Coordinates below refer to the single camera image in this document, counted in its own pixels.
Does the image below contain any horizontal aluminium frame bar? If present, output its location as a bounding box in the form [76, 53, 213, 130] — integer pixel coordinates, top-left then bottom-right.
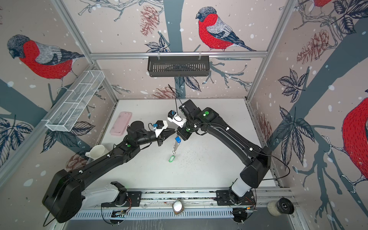
[90, 51, 268, 60]

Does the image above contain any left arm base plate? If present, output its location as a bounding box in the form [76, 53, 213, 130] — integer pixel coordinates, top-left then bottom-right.
[102, 191, 142, 208]

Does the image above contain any small round lamp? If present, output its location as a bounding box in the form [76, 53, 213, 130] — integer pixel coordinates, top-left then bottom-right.
[172, 200, 185, 215]

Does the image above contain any black hanging basket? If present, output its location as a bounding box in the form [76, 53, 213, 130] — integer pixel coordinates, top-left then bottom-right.
[147, 56, 210, 77]

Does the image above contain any green tagged key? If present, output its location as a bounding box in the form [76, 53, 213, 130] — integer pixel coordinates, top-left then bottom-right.
[169, 155, 175, 163]

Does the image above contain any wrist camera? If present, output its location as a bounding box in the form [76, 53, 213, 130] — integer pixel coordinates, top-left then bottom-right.
[153, 120, 168, 138]
[167, 110, 187, 128]

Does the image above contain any pink plastic case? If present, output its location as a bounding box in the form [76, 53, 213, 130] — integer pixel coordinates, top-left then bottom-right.
[109, 112, 132, 136]

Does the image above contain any white wire mesh shelf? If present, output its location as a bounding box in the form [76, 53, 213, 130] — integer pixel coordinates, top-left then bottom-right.
[46, 70, 105, 132]

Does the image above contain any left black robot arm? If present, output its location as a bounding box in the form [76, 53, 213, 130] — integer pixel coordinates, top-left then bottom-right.
[42, 120, 176, 223]

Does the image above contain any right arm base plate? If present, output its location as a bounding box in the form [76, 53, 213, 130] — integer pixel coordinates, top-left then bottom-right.
[214, 190, 256, 206]

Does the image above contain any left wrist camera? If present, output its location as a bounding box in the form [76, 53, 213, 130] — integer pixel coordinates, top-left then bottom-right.
[153, 120, 168, 138]

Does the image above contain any blue tagged key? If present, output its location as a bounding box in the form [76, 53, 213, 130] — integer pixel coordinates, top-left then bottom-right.
[175, 136, 181, 144]

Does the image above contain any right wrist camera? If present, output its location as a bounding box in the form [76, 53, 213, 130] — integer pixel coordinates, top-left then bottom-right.
[167, 110, 187, 128]

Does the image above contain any white slotted cable duct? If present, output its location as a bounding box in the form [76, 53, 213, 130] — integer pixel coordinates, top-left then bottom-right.
[72, 208, 234, 220]

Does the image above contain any white tape roll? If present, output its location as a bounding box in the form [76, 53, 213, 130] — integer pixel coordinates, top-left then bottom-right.
[267, 197, 295, 217]

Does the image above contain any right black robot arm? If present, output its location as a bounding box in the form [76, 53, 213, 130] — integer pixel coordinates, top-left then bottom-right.
[177, 100, 272, 200]

